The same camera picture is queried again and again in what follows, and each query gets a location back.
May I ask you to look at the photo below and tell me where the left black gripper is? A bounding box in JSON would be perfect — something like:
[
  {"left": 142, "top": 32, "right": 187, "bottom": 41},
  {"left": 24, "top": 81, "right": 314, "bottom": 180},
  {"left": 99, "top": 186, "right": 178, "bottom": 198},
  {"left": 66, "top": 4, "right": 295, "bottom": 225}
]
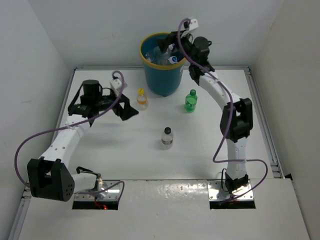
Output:
[{"left": 94, "top": 89, "right": 139, "bottom": 121}]

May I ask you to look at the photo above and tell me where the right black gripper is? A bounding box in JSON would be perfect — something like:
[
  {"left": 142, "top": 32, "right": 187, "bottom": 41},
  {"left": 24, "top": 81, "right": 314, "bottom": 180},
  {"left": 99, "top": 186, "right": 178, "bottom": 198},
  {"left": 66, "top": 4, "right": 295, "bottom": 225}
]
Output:
[{"left": 156, "top": 28, "right": 197, "bottom": 65}]

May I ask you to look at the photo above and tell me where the bottle with blue label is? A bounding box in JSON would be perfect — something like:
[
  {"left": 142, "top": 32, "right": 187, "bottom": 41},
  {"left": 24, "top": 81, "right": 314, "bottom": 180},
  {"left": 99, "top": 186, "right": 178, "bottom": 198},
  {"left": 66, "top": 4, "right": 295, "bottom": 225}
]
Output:
[{"left": 168, "top": 55, "right": 178, "bottom": 65}]

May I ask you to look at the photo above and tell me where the clear bottle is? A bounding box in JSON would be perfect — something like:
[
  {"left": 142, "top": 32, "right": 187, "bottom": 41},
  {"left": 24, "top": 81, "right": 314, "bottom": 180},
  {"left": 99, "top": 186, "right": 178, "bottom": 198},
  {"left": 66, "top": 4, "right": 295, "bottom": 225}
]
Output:
[{"left": 144, "top": 46, "right": 173, "bottom": 66}]

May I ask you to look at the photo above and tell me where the small bottle black cap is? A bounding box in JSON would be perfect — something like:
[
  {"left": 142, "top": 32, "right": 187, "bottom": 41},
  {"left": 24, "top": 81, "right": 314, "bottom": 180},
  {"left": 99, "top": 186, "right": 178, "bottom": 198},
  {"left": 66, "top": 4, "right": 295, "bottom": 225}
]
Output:
[{"left": 161, "top": 126, "right": 174, "bottom": 150}]

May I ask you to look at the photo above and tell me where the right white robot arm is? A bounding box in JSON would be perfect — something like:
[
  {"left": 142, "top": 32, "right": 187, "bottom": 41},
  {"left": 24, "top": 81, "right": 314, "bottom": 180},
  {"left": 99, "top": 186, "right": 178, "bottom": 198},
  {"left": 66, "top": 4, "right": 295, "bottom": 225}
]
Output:
[{"left": 156, "top": 31, "right": 253, "bottom": 194}]

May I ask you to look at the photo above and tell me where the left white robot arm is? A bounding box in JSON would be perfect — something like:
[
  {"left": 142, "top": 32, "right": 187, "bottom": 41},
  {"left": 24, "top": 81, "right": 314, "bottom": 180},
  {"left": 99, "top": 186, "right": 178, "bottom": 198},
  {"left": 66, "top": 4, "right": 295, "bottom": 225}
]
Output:
[{"left": 27, "top": 77, "right": 139, "bottom": 202}]

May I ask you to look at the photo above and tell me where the blue bin yellow rim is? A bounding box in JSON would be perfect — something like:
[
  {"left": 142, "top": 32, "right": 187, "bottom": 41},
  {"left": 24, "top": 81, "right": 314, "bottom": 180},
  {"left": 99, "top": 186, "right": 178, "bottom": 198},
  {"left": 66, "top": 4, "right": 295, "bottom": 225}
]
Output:
[{"left": 138, "top": 32, "right": 186, "bottom": 97}]

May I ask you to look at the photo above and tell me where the small bottle yellow cap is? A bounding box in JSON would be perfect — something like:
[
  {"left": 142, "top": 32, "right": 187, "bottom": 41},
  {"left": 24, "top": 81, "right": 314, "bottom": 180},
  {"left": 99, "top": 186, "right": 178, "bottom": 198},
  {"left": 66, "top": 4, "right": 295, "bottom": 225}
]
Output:
[{"left": 136, "top": 88, "right": 149, "bottom": 111}]

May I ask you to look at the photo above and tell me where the green plastic bottle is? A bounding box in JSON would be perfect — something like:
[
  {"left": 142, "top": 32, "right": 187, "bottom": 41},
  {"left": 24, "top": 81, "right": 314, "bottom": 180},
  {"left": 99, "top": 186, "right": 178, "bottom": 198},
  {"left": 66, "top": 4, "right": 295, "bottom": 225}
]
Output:
[{"left": 184, "top": 89, "right": 198, "bottom": 113}]

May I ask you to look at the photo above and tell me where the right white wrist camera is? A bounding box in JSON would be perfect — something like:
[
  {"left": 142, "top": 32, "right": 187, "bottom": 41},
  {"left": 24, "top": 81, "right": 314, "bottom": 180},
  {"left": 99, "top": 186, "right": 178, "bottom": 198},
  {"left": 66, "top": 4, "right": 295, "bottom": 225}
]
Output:
[{"left": 183, "top": 17, "right": 199, "bottom": 35}]

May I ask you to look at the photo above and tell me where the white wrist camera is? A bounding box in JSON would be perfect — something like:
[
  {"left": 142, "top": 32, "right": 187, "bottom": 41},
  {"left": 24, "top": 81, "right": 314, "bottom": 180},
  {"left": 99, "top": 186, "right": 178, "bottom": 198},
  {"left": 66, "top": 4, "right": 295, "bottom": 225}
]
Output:
[
  {"left": 183, "top": 17, "right": 199, "bottom": 35},
  {"left": 109, "top": 78, "right": 122, "bottom": 96}
]

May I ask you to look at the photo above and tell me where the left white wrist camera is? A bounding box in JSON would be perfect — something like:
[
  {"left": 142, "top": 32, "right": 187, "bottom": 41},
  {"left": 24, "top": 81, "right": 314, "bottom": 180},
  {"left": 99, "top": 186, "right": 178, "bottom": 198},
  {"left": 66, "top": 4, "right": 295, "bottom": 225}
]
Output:
[{"left": 109, "top": 78, "right": 122, "bottom": 96}]

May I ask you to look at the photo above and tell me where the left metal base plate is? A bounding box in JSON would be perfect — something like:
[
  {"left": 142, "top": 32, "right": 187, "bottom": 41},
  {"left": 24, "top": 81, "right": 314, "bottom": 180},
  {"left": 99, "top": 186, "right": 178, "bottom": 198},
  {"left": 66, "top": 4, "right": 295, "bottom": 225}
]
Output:
[{"left": 73, "top": 180, "right": 123, "bottom": 203}]

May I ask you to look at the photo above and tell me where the metal base plate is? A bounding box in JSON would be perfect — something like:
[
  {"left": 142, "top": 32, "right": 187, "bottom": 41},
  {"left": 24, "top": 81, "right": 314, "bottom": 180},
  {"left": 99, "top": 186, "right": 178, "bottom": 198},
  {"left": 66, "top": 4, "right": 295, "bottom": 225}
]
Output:
[
  {"left": 73, "top": 180, "right": 123, "bottom": 203},
  {"left": 207, "top": 180, "right": 254, "bottom": 202}
]

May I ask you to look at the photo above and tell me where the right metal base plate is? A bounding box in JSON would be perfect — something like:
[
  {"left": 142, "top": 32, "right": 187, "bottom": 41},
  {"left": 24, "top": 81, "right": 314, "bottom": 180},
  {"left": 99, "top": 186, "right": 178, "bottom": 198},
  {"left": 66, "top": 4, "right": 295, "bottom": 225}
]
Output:
[{"left": 207, "top": 180, "right": 254, "bottom": 202}]

